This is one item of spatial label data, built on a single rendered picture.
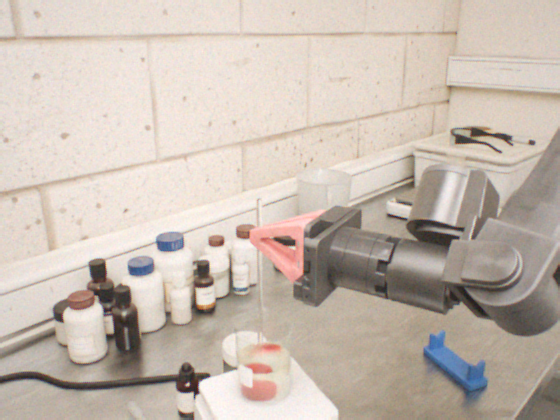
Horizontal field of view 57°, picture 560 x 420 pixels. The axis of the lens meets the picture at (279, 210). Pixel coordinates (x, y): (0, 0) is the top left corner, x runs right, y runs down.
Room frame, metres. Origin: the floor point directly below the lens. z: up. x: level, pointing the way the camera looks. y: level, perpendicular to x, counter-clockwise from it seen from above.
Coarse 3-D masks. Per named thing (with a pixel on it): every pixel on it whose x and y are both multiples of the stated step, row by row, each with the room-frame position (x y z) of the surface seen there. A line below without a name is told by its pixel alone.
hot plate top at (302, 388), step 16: (208, 384) 0.48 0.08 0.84; (224, 384) 0.48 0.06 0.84; (304, 384) 0.48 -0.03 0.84; (208, 400) 0.45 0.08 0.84; (224, 400) 0.45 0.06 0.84; (240, 400) 0.45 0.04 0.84; (288, 400) 0.45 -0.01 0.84; (304, 400) 0.45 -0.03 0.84; (320, 400) 0.45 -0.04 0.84; (224, 416) 0.43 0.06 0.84; (240, 416) 0.43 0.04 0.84; (256, 416) 0.43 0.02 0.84; (272, 416) 0.43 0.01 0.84; (288, 416) 0.43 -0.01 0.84; (304, 416) 0.43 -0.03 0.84; (320, 416) 0.43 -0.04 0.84; (336, 416) 0.43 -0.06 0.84
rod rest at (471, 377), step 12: (432, 336) 0.65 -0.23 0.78; (444, 336) 0.66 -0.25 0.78; (432, 348) 0.66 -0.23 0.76; (444, 348) 0.66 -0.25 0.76; (444, 360) 0.63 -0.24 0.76; (456, 360) 0.63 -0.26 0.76; (480, 360) 0.59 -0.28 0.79; (456, 372) 0.60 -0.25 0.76; (468, 372) 0.58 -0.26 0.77; (480, 372) 0.59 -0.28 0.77; (468, 384) 0.58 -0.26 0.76; (480, 384) 0.58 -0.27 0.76
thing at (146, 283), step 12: (132, 264) 0.73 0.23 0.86; (144, 264) 0.73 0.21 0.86; (132, 276) 0.73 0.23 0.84; (144, 276) 0.73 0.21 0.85; (156, 276) 0.74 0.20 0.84; (132, 288) 0.72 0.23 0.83; (144, 288) 0.72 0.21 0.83; (156, 288) 0.73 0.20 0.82; (132, 300) 0.72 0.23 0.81; (144, 300) 0.72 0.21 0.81; (156, 300) 0.73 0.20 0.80; (144, 312) 0.72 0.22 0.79; (156, 312) 0.73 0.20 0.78; (144, 324) 0.72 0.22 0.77; (156, 324) 0.72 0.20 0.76
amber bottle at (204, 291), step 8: (200, 264) 0.79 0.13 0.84; (208, 264) 0.79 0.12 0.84; (200, 272) 0.79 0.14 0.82; (208, 272) 0.79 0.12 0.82; (200, 280) 0.78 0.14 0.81; (208, 280) 0.79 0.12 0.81; (200, 288) 0.78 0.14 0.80; (208, 288) 0.78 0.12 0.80; (200, 296) 0.78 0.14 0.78; (208, 296) 0.78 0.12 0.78; (200, 304) 0.78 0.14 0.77; (208, 304) 0.78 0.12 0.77
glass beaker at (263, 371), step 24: (264, 312) 0.50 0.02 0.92; (240, 336) 0.48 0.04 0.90; (264, 336) 0.50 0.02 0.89; (288, 336) 0.45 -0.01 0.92; (240, 360) 0.45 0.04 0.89; (264, 360) 0.44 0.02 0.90; (288, 360) 0.46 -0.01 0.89; (240, 384) 0.45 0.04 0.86; (264, 384) 0.44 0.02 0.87; (288, 384) 0.46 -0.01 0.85
